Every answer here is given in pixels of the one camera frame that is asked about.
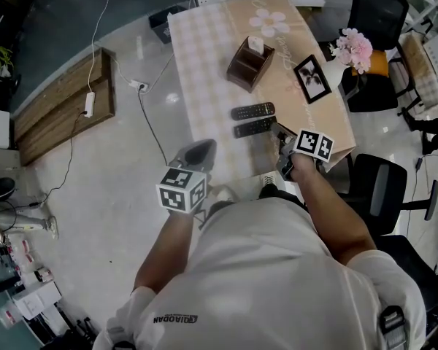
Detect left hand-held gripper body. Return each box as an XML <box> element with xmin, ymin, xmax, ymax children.
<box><xmin>155</xmin><ymin>157</ymin><xmax>216</xmax><ymax>217</ymax></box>

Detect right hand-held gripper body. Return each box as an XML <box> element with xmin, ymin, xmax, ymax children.
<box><xmin>276</xmin><ymin>129</ymin><xmax>335</xmax><ymax>182</ymax></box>

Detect black remote control red button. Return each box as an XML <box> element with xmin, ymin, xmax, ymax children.
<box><xmin>230</xmin><ymin>101</ymin><xmax>277</xmax><ymax>122</ymax></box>

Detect brown wooden organizer box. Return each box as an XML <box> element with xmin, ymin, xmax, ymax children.
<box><xmin>226</xmin><ymin>36</ymin><xmax>277</xmax><ymax>93</ymax></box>

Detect white remote control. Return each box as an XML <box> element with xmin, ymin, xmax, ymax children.
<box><xmin>247</xmin><ymin>36</ymin><xmax>266</xmax><ymax>55</ymax></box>

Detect person's left forearm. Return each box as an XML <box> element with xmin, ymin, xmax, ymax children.
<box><xmin>132</xmin><ymin>211</ymin><xmax>196</xmax><ymax>293</ymax></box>

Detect person's right forearm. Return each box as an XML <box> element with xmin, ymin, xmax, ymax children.
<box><xmin>290</xmin><ymin>153</ymin><xmax>379</xmax><ymax>265</ymax></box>

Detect white flat box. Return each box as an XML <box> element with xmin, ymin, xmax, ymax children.
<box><xmin>12</xmin><ymin>281</ymin><xmax>63</xmax><ymax>320</ymax></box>

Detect person's white left shoe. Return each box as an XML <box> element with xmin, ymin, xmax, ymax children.
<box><xmin>213</xmin><ymin>184</ymin><xmax>238</xmax><ymax>203</ymax></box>

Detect person's black trousers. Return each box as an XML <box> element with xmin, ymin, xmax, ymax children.
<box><xmin>258</xmin><ymin>186</ymin><xmax>307</xmax><ymax>211</ymax></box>

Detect beige checked flower tablecloth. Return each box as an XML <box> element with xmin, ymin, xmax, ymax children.
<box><xmin>166</xmin><ymin>0</ymin><xmax>358</xmax><ymax>182</ymax></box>

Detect black office chair with armrests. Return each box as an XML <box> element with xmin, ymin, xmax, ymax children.
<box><xmin>345</xmin><ymin>153</ymin><xmax>438</xmax><ymax>238</ymax></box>

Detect pink flower bouquet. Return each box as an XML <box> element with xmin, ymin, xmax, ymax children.
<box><xmin>330</xmin><ymin>27</ymin><xmax>373</xmax><ymax>75</ymax></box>

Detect orange cushion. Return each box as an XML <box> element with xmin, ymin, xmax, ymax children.
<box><xmin>350</xmin><ymin>49</ymin><xmax>391</xmax><ymax>78</ymax></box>

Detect white power strip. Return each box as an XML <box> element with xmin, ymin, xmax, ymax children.
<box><xmin>83</xmin><ymin>92</ymin><xmax>97</xmax><ymax>118</ymax></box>

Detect person's white shirt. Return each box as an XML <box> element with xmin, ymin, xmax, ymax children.
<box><xmin>101</xmin><ymin>197</ymin><xmax>428</xmax><ymax>350</ymax></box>

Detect dark waste bin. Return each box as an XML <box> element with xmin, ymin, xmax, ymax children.
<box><xmin>148</xmin><ymin>6</ymin><xmax>187</xmax><ymax>45</ymax></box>

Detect brown wooden pallet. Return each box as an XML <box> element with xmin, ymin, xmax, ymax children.
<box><xmin>12</xmin><ymin>47</ymin><xmax>117</xmax><ymax>166</ymax></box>

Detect black mesh office chair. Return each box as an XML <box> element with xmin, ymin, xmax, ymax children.
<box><xmin>326</xmin><ymin>0</ymin><xmax>424</xmax><ymax>114</ymax></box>

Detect black padded chair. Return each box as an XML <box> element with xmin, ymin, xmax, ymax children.
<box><xmin>375</xmin><ymin>234</ymin><xmax>438</xmax><ymax>315</ymax></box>

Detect black power cable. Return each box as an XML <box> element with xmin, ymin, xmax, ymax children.
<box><xmin>28</xmin><ymin>112</ymin><xmax>87</xmax><ymax>209</ymax></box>
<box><xmin>137</xmin><ymin>91</ymin><xmax>169</xmax><ymax>167</ymax></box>

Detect black picture frame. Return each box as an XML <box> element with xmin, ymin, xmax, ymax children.
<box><xmin>293</xmin><ymin>54</ymin><xmax>332</xmax><ymax>104</ymax></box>

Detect white power cable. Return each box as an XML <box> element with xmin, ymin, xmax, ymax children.
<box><xmin>89</xmin><ymin>0</ymin><xmax>120</xmax><ymax>95</ymax></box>

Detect black grey shoulder strap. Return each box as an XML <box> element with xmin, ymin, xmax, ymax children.
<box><xmin>377</xmin><ymin>304</ymin><xmax>406</xmax><ymax>350</ymax></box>

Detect yellow green straps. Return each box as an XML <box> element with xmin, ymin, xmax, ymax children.
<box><xmin>0</xmin><ymin>45</ymin><xmax>15</xmax><ymax>71</ymax></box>

